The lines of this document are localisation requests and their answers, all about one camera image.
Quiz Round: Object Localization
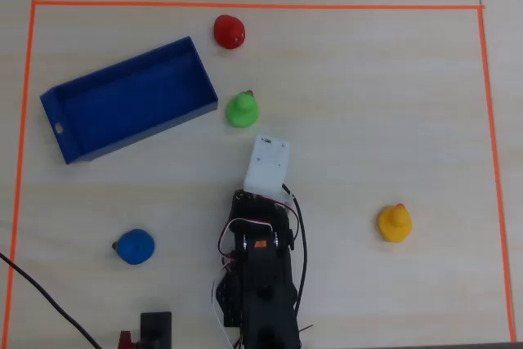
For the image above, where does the green rubber duck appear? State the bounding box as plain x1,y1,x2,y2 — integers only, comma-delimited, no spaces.
226,89,260,128

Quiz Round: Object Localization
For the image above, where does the black camera cable along arm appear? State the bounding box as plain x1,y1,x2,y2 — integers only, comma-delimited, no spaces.
280,182,308,328

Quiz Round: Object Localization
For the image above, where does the thick black table cable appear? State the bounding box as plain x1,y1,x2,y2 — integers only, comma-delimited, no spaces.
0,251,103,349

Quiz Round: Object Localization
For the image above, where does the black table clamp block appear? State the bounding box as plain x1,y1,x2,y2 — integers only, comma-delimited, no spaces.
139,311,173,349

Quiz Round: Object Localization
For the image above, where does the blue rubber duck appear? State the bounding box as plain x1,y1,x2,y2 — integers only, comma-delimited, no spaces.
110,228,156,266

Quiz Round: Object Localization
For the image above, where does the yellow rubber duck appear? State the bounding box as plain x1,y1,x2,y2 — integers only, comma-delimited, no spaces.
377,203,413,244

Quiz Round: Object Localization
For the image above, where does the blue rectangular plastic box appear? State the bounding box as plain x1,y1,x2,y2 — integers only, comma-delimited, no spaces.
39,35,219,166

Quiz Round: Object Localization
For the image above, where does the red white wrist servo wire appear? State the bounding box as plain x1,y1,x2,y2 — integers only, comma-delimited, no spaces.
217,217,275,273

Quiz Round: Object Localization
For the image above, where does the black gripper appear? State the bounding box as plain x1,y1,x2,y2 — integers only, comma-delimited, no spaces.
228,188,297,252

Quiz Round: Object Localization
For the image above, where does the red rubber duck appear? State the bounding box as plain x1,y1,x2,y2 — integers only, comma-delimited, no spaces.
212,14,247,50

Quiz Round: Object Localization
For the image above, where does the red white base servo wire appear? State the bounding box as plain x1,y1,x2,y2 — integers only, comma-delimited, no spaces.
211,278,234,342

